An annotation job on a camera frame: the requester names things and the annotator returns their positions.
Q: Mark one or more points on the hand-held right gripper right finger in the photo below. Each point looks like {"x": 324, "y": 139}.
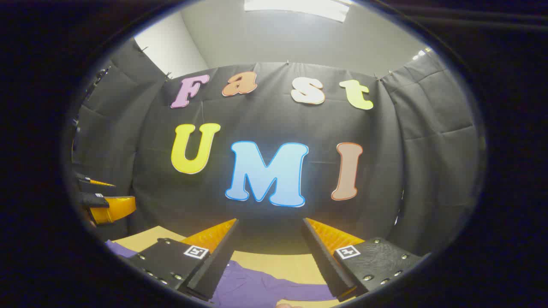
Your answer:
{"x": 327, "y": 265}

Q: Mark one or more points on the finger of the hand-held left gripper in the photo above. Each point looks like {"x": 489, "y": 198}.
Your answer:
{"x": 115, "y": 207}
{"x": 100, "y": 183}

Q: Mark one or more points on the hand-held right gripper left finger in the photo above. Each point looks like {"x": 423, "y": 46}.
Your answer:
{"x": 214, "y": 269}

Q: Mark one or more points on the purple collared shirt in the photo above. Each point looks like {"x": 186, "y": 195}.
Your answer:
{"x": 257, "y": 286}

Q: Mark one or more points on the black backdrop cloth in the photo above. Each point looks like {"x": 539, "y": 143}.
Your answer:
{"x": 265, "y": 115}

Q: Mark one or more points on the small ceiling light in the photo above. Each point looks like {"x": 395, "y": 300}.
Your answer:
{"x": 421, "y": 54}

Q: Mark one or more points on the ceiling light panel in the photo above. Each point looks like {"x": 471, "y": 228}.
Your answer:
{"x": 295, "y": 6}

